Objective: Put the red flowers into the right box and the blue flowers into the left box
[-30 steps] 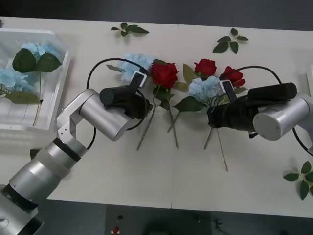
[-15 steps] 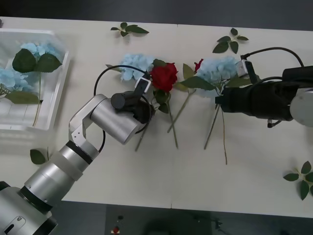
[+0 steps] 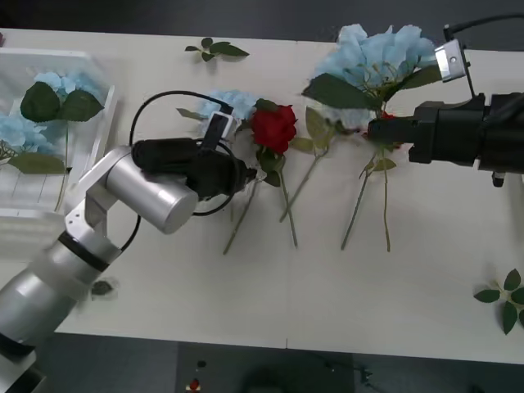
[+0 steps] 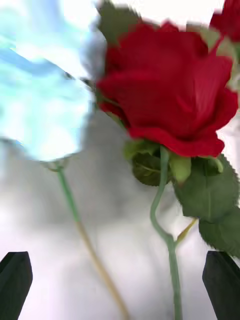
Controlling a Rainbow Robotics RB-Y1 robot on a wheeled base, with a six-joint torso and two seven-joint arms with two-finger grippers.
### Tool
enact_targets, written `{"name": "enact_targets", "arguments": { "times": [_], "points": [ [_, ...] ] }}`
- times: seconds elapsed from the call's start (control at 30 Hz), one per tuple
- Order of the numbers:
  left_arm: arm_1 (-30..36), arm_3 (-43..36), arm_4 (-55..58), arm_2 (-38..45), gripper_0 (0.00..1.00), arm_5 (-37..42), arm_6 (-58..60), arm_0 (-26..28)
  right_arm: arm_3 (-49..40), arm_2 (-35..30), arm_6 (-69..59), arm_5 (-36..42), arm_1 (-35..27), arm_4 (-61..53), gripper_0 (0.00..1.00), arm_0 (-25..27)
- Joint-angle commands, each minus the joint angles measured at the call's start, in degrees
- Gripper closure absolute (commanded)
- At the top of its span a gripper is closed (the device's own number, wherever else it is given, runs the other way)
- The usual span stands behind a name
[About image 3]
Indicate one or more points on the pale blue flower, two leaves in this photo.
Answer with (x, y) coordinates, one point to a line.
(41, 102)

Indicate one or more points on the silver and black left arm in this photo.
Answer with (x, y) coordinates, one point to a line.
(155, 196)

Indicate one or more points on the small pale blue flower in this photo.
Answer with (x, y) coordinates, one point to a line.
(237, 100)

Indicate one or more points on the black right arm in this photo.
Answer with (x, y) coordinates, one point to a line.
(507, 135)

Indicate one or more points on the single dark green leaf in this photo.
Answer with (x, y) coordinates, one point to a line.
(102, 287)

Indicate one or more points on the red rose with green stem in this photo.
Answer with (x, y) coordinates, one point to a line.
(389, 116)
(274, 127)

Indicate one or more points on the red push button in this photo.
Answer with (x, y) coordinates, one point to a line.
(194, 385)

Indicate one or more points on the loose green leaf twig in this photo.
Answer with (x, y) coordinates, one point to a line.
(227, 49)
(509, 315)

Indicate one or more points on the large pale blue flower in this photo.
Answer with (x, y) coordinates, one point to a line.
(380, 49)

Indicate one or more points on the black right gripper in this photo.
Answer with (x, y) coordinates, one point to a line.
(450, 131)

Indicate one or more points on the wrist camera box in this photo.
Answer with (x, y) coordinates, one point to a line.
(221, 120)
(450, 61)

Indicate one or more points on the pale blue flower, one leaf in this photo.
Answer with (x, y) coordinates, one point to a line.
(20, 133)

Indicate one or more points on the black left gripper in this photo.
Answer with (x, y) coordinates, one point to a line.
(217, 176)

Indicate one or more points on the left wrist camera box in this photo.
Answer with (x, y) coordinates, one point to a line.
(221, 120)

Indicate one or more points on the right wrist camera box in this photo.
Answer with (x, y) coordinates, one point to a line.
(450, 61)

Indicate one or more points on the shallow white box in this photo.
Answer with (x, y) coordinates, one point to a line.
(98, 123)

